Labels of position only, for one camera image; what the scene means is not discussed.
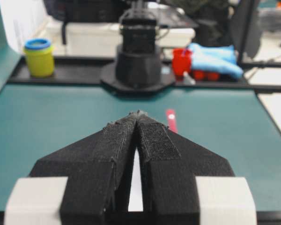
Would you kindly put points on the black table frame rail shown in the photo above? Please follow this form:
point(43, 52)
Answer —
point(126, 77)

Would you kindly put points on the red plastic cup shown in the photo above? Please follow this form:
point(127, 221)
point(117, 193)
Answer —
point(181, 62)

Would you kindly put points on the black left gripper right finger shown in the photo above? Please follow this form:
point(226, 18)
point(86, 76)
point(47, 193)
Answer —
point(169, 164)

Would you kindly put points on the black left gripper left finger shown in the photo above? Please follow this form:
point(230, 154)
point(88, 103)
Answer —
point(99, 171)

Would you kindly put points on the red plastic spoon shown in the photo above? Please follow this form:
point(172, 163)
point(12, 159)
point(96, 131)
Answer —
point(171, 118)

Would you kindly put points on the light blue cloth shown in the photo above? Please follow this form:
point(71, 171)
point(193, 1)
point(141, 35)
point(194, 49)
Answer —
point(215, 59)

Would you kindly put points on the yellow jar with blue lid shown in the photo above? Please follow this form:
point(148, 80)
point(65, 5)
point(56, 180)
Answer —
point(39, 58)

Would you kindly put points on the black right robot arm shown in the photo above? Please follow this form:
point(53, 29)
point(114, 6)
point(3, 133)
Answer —
point(139, 30)

